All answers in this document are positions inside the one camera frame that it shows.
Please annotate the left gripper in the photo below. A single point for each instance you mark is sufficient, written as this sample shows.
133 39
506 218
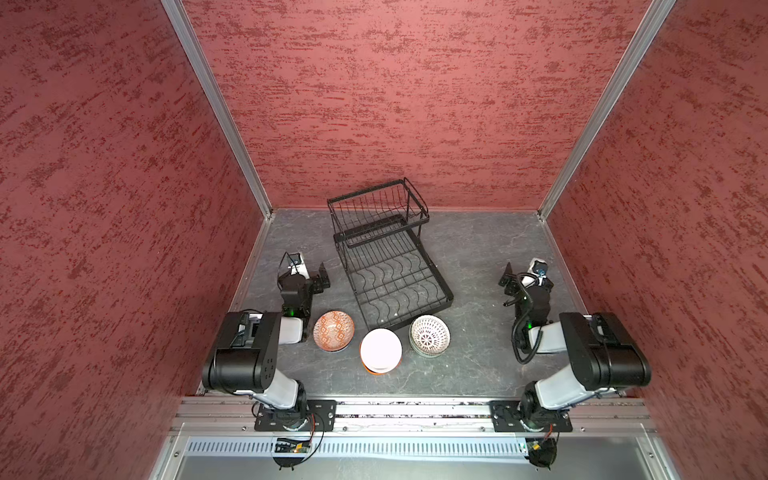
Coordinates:
309 282

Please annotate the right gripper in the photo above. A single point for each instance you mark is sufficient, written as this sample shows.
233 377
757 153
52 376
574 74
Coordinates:
519 285

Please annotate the red white patterned bowl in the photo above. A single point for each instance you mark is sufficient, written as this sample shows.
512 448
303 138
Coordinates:
429 326

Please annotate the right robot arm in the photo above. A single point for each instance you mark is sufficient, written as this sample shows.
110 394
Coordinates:
602 356

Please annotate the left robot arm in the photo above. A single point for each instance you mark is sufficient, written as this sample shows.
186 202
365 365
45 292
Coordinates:
243 358

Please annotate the orange patterned bowl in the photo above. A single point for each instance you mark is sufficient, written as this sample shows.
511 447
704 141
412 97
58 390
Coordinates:
333 331

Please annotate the green white patterned bowl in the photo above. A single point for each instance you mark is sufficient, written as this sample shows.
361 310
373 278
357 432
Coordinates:
429 347

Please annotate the left controller board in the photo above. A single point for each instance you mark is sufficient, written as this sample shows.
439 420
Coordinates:
289 453

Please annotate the controller board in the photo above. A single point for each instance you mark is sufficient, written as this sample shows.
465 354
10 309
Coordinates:
542 453
289 453

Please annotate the right controller board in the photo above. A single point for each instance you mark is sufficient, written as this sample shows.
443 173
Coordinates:
542 453

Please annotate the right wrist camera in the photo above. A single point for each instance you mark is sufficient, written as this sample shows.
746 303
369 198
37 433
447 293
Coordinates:
538 268

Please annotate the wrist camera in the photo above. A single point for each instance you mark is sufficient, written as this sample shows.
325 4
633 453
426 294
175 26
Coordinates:
538 268
296 265

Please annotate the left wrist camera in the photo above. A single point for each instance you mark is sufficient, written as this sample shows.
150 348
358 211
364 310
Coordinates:
296 265

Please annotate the black wire dish rack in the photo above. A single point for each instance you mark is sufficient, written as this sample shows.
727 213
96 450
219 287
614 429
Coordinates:
377 235

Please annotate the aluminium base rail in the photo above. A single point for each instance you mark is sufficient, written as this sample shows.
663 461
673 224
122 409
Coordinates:
402 428

